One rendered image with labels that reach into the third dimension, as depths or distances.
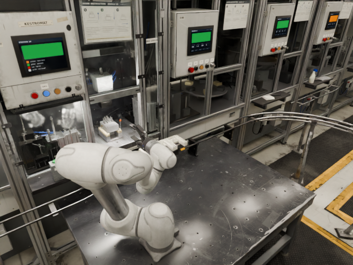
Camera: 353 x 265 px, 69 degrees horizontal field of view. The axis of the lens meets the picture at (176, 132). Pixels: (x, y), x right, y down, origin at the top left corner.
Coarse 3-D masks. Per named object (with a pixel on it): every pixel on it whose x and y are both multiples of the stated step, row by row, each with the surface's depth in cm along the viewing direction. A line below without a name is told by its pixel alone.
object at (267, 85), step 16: (272, 0) 235; (288, 0) 250; (304, 0) 265; (304, 16) 277; (304, 32) 291; (288, 48) 284; (256, 64) 259; (272, 64) 277; (288, 64) 334; (256, 80) 271; (272, 80) 290; (256, 96) 283
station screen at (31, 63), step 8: (24, 40) 126; (32, 40) 128; (40, 40) 130; (48, 40) 132; (56, 40) 135; (48, 56) 135; (56, 56) 138; (64, 56) 140; (24, 64) 130; (32, 64) 132; (40, 64) 135; (48, 64) 137; (56, 64) 139; (64, 64) 142; (32, 72) 134
